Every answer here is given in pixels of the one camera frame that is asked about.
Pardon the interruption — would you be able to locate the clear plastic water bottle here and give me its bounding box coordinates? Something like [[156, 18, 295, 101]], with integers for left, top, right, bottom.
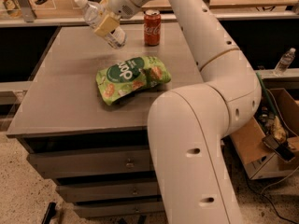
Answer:
[[74, 0, 126, 49]]

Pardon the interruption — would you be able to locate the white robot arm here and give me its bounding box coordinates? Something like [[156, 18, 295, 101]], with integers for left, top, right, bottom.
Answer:
[[107, 0, 262, 224]]

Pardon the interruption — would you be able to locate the small clear bottle on ledge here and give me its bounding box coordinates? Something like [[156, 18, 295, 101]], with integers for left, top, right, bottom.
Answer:
[[273, 48, 296, 76]]

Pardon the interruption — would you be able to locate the red cola can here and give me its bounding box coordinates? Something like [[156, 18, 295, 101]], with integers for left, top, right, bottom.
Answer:
[[144, 9, 161, 46]]

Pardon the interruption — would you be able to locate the green snack bag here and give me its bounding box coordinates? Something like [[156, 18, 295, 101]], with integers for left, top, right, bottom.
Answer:
[[96, 56, 171, 105]]

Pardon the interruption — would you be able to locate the black object on shelf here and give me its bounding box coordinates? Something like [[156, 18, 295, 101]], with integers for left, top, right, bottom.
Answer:
[[35, 0, 49, 6]]

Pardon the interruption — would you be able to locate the grey drawer cabinet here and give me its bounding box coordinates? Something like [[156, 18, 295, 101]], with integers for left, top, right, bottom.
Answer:
[[7, 22, 201, 217]]

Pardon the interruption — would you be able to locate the green stick in box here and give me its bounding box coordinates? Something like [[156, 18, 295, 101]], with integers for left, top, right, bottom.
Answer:
[[255, 72, 278, 116]]

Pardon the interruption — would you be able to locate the cardboard box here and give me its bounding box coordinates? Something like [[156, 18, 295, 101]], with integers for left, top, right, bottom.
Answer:
[[230, 89, 299, 180]]

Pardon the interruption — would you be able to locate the black floor cable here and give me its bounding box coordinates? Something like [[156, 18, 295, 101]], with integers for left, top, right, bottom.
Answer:
[[242, 171, 299, 224]]

